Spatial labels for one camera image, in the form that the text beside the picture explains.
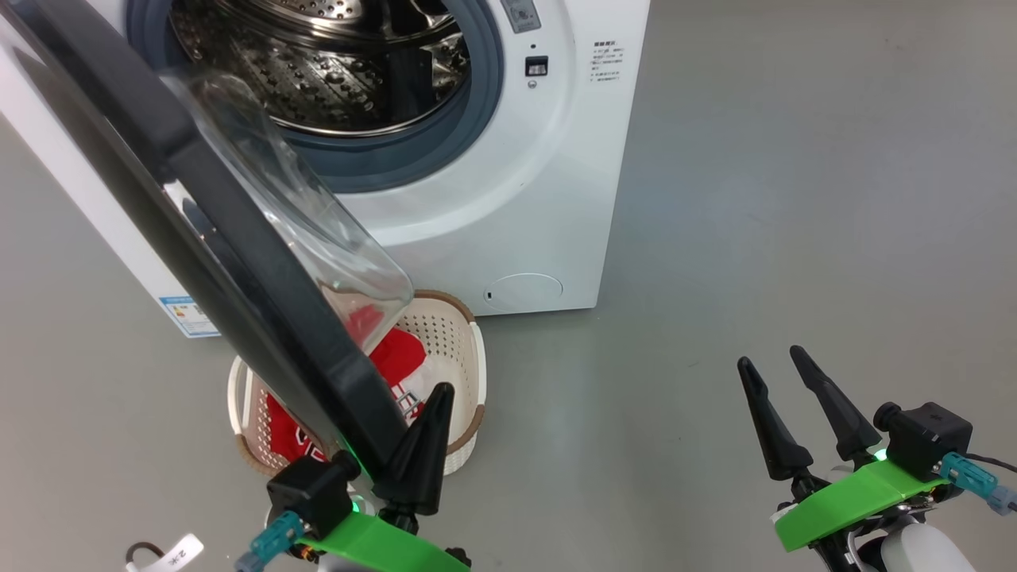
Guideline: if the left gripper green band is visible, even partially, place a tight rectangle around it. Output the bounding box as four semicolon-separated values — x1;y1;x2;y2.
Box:
298;383;472;572

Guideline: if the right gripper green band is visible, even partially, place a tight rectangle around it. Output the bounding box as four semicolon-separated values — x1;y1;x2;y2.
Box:
737;345;952;555

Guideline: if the red jersey with number print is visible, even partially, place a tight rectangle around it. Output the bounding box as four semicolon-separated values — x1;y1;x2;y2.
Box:
266;302;431;466

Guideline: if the dark round glass washer door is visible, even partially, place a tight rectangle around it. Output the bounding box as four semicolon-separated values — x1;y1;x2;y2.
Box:
0;0;415;477

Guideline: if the cream perforated laundry basket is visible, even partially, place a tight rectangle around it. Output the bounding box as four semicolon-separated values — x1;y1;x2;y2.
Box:
228;290;487;477

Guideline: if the white front-load washing machine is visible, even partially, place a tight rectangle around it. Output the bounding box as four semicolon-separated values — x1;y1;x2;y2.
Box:
0;0;652;339

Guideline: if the grey rubber door gasket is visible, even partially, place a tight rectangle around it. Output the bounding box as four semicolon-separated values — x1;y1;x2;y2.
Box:
126;0;506;194

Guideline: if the round white filter cover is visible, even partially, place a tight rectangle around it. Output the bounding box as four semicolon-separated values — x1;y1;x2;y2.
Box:
485;273;564;313

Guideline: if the blue energy label sticker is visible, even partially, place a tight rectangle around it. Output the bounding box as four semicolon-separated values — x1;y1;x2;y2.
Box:
159;296;221;339

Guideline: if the stainless steel washer drum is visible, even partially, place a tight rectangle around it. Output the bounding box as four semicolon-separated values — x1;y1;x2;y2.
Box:
169;0;471;137

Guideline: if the grey warning sticker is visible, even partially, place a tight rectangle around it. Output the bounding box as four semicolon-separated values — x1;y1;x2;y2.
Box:
501;0;543;34

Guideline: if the teal left camera connector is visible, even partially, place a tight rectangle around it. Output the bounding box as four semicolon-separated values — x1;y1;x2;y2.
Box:
234;511;307;572

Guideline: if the teal camera connector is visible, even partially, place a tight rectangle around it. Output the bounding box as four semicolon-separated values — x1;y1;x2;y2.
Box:
234;511;307;572
941;453;1017;514

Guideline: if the teal right camera connector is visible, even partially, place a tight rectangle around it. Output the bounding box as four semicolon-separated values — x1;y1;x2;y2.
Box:
941;453;1017;514

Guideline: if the white cable tag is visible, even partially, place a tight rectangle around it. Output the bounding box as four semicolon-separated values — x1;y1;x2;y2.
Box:
127;534;205;572

